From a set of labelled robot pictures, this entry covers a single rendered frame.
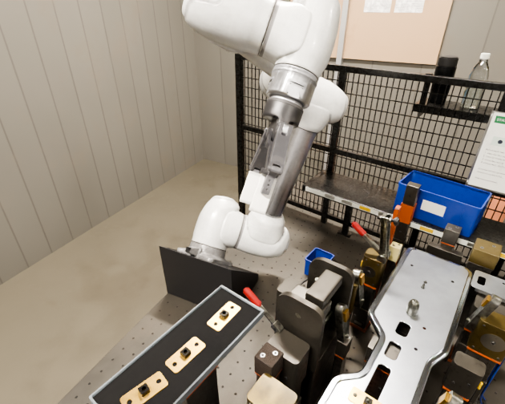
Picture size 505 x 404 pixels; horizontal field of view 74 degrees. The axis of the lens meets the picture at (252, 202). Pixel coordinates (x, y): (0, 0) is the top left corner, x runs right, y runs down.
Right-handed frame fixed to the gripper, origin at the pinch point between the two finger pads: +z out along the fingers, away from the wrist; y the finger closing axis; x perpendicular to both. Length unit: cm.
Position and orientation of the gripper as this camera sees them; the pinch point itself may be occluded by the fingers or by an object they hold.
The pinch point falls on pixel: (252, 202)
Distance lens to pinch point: 66.7
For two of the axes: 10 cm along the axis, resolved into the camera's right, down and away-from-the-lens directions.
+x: 9.3, 3.1, 1.9
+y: 1.6, 1.2, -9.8
